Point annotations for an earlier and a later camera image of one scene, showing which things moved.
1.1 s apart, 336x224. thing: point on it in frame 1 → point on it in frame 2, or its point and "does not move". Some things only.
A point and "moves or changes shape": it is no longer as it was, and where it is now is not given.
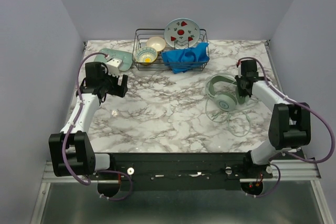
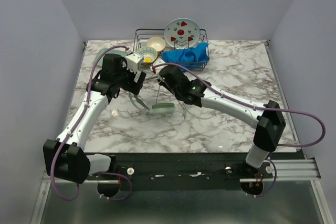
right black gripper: x=243 y=85 → x=163 y=77
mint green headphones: x=224 y=101 moves or changes shape
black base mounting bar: x=181 y=171 does not move
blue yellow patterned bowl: x=146 y=55 does not move
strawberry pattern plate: x=182 y=33 does not move
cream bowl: x=158 y=43 does not move
